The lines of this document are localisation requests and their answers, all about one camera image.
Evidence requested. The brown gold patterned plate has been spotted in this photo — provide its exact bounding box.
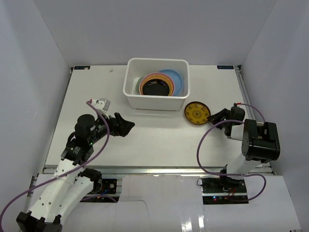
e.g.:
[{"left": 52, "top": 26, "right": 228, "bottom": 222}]
[{"left": 184, "top": 101, "right": 211, "bottom": 125}]

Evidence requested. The teal rectangular divided plate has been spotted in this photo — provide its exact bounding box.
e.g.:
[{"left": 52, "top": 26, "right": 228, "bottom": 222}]
[{"left": 132, "top": 76, "right": 143, "bottom": 95}]

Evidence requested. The black round plate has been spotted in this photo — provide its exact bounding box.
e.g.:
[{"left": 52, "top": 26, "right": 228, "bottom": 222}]
[{"left": 142, "top": 79, "right": 170, "bottom": 96}]

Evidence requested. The blue round plate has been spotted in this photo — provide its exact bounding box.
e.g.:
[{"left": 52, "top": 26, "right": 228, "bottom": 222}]
[{"left": 159, "top": 69, "right": 183, "bottom": 97}]

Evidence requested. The pink round plate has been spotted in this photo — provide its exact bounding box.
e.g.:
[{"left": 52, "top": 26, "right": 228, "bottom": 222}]
[{"left": 139, "top": 72, "right": 176, "bottom": 97}]

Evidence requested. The orange woven round plate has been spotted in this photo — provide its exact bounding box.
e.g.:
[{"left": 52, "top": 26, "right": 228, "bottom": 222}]
[{"left": 140, "top": 74, "right": 175, "bottom": 97}]

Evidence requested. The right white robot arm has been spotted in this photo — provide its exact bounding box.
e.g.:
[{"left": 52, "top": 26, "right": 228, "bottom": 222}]
[{"left": 204, "top": 104, "right": 281, "bottom": 193}]

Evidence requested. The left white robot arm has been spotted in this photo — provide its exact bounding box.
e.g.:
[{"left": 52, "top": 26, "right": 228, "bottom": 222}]
[{"left": 16, "top": 113, "right": 135, "bottom": 232}]

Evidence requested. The white plastic bin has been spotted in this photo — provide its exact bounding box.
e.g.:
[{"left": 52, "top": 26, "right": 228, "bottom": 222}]
[{"left": 123, "top": 58, "right": 190, "bottom": 111}]

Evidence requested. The right blue corner label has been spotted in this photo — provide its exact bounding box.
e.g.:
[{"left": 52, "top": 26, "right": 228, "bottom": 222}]
[{"left": 217, "top": 65, "right": 234, "bottom": 70}]

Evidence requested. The blue corner label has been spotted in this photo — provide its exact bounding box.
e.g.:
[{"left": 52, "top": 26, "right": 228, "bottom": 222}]
[
  {"left": 73, "top": 66, "right": 91, "bottom": 70},
  {"left": 217, "top": 65, "right": 234, "bottom": 70}
]

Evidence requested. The left blue corner label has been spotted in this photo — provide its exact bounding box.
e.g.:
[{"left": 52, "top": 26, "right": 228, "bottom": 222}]
[{"left": 73, "top": 66, "right": 91, "bottom": 70}]

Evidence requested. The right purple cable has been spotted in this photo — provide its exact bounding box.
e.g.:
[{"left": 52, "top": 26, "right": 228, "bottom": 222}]
[{"left": 197, "top": 102, "right": 267, "bottom": 203}]

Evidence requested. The purple cable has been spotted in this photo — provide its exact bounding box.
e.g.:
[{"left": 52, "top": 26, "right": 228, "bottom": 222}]
[
  {"left": 0, "top": 99, "right": 119, "bottom": 230},
  {"left": 197, "top": 102, "right": 267, "bottom": 203}
]

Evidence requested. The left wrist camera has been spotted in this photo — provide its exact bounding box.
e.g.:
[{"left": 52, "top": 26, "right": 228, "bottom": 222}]
[{"left": 90, "top": 98, "right": 111, "bottom": 118}]

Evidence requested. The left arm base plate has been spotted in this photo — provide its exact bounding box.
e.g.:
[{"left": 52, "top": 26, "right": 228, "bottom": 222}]
[{"left": 79, "top": 168, "right": 119, "bottom": 203}]

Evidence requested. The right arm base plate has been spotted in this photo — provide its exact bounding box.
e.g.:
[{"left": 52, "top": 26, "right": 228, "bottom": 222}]
[{"left": 197, "top": 176, "right": 249, "bottom": 205}]

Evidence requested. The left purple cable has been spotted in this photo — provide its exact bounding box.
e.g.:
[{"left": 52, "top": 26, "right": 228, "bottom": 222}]
[{"left": 0, "top": 99, "right": 119, "bottom": 230}]

